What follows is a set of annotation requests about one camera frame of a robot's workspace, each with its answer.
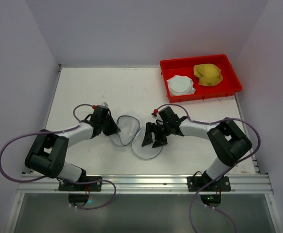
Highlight white mesh laundry bag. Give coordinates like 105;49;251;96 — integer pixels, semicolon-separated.
111;111;162;160

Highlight white round pad insert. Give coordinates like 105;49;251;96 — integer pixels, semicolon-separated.
167;75;195;96

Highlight yellow bra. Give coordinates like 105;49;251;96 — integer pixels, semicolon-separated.
194;64;223;86

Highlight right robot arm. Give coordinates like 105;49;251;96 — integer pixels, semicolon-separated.
141;106;252;187

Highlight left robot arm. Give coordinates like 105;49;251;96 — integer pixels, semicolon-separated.
25;105;120;184

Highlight red plastic tray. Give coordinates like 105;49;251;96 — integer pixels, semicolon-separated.
159;54;243;103

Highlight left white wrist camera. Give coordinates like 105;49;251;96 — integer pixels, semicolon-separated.
92;102;108;109

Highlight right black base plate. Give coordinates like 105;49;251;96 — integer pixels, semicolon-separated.
186;171;231;207

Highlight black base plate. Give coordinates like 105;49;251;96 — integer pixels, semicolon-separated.
186;171;231;207
58;176;102;206

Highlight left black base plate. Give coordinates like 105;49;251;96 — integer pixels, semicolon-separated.
58;176;102;206

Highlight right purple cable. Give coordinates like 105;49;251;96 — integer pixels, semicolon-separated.
152;103;261;233

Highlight aluminium mounting rail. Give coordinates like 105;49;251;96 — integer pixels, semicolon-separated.
17;174;273;194

